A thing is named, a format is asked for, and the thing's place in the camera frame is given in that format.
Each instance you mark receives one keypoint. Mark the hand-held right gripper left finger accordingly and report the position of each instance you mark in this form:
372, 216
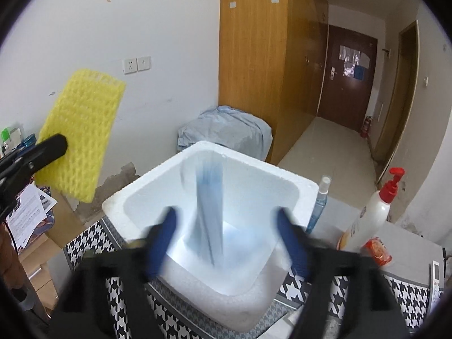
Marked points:
161, 242

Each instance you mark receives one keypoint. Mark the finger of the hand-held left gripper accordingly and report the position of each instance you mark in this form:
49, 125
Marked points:
51, 147

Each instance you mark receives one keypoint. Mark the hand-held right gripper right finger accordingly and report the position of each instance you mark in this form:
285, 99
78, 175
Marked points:
291, 243

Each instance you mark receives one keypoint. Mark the yellow mesh sponge cloth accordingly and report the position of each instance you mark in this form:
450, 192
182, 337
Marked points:
84, 123

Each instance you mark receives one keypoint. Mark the white foam box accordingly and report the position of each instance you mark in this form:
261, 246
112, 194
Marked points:
247, 180

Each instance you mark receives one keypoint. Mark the printed paper sheets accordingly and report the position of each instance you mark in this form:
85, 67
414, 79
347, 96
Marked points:
30, 212

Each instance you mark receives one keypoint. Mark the blue spray bottle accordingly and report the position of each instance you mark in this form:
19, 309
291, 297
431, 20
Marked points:
317, 208

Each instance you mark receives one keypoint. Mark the houndstooth tablecloth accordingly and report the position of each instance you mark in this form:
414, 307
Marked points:
95, 240

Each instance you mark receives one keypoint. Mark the wooden side table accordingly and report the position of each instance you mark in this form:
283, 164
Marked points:
67, 219

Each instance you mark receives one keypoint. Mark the white pump bottle red cap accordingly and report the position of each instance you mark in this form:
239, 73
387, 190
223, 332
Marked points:
370, 215

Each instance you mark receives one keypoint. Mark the red snack packet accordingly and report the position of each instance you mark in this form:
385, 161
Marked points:
378, 250

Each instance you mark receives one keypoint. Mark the blue-grey cloth cover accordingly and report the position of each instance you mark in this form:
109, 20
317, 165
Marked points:
226, 127

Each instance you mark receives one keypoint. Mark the red fire extinguisher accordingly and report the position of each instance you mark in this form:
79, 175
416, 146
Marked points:
366, 127

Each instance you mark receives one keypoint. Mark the white remote control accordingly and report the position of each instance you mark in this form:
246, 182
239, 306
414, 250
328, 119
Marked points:
436, 279

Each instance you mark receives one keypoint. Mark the dark brown entrance door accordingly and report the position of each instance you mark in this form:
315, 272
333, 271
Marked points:
344, 91

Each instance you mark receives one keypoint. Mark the wooden side door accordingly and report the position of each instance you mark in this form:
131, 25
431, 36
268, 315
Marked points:
395, 106

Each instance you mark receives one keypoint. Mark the wooden wardrobe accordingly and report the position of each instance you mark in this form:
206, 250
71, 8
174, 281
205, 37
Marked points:
261, 60

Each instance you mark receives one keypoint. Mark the paper notices on door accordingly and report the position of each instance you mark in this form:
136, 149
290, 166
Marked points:
353, 61

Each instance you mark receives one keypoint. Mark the white wall socket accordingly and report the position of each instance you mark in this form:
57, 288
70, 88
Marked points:
129, 66

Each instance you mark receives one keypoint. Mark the white wall switch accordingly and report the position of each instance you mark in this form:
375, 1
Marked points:
144, 63

